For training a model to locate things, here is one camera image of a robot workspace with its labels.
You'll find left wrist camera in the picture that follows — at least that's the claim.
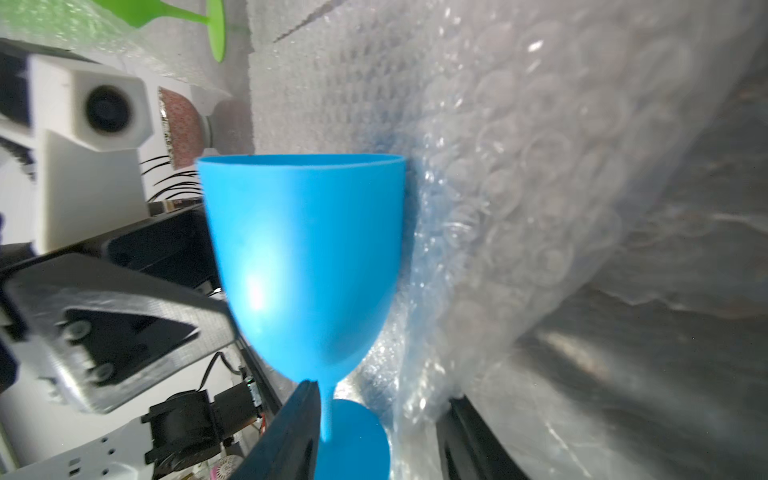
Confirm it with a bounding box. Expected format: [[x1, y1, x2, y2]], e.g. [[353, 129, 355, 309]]
[[27, 54, 153, 254]]

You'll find green plastic wine glass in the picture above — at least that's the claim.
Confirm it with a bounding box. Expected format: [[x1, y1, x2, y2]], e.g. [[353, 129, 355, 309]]
[[94, 0, 227, 63]]

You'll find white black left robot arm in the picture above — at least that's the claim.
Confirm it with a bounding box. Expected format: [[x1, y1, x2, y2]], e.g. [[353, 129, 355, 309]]
[[1, 205, 237, 479]]

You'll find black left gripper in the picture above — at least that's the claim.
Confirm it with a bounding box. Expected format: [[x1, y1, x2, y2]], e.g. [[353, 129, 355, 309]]
[[1, 204, 236, 414]]

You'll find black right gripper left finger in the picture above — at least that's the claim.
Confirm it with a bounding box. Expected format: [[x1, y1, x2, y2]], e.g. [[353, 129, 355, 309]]
[[230, 380, 321, 480]]

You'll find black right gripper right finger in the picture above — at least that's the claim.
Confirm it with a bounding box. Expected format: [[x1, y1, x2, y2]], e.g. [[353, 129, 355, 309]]
[[436, 396, 529, 480]]

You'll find blue plastic wine glass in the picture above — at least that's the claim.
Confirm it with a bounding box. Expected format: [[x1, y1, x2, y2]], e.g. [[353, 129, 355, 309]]
[[197, 154, 406, 479]]

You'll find patterned small bowl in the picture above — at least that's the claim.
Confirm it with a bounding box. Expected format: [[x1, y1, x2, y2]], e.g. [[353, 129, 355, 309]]
[[158, 87, 211, 170]]

